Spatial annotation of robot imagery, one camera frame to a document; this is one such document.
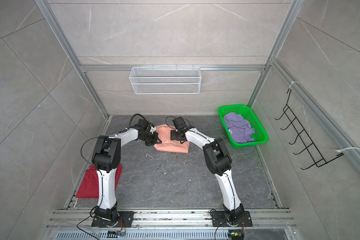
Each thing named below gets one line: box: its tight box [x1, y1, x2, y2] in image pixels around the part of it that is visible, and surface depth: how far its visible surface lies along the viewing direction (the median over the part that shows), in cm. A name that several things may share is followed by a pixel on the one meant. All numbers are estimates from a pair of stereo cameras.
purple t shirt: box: [223, 112, 255, 143], surface depth 112 cm
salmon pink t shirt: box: [154, 124, 190, 154], surface depth 100 cm
